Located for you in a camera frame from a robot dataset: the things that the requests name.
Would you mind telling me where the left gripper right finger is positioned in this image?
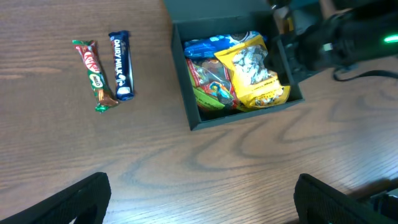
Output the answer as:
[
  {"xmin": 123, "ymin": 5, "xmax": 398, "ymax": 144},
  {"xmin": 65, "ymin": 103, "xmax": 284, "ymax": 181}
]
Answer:
[{"xmin": 294, "ymin": 174, "xmax": 397, "ymax": 224}]

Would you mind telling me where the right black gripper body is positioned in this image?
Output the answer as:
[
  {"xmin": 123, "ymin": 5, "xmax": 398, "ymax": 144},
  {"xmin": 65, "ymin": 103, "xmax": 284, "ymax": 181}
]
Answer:
[{"xmin": 269, "ymin": 34, "xmax": 317, "ymax": 84}]

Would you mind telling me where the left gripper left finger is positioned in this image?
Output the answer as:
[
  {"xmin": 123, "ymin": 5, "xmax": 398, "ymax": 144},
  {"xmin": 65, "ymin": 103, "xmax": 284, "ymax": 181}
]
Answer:
[{"xmin": 1, "ymin": 172, "xmax": 111, "ymax": 224}]

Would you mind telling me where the yellow Hacks candy bag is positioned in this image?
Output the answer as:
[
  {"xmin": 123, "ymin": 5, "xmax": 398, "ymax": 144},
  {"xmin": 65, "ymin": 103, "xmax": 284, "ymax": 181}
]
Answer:
[{"xmin": 215, "ymin": 35, "xmax": 290, "ymax": 110}]

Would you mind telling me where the green Haribo gummy bag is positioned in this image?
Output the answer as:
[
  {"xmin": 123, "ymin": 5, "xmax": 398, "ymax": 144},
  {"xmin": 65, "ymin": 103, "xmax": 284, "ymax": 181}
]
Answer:
[{"xmin": 186, "ymin": 58, "xmax": 238, "ymax": 111}]

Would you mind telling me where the blue Oreo cookie pack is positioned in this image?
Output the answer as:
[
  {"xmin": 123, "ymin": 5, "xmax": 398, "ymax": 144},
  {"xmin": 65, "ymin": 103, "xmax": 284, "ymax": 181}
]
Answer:
[{"xmin": 183, "ymin": 31, "xmax": 267, "ymax": 59}]

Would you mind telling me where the green red KitKat Milo bar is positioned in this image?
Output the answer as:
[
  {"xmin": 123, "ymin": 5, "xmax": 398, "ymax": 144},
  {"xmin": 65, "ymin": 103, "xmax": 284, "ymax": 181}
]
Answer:
[{"xmin": 72, "ymin": 40, "xmax": 119, "ymax": 113}]

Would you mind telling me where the dark green box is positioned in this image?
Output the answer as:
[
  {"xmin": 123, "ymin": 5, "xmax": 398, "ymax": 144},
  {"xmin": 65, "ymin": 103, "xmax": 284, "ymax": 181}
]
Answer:
[{"xmin": 164, "ymin": 0, "xmax": 304, "ymax": 131}]

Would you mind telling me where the blue Dairy Milk bar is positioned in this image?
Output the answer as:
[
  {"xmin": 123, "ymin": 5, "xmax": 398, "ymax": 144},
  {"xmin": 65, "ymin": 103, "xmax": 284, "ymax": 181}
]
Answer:
[{"xmin": 109, "ymin": 30, "xmax": 134, "ymax": 101}]

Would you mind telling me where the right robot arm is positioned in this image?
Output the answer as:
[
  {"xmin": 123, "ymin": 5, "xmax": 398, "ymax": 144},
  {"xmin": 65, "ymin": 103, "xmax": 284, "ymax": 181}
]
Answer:
[{"xmin": 281, "ymin": 0, "xmax": 397, "ymax": 83}]

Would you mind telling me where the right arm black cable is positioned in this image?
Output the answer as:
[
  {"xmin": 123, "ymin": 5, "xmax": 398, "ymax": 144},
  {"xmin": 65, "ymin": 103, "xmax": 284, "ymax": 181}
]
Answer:
[{"xmin": 332, "ymin": 65, "xmax": 398, "ymax": 83}]

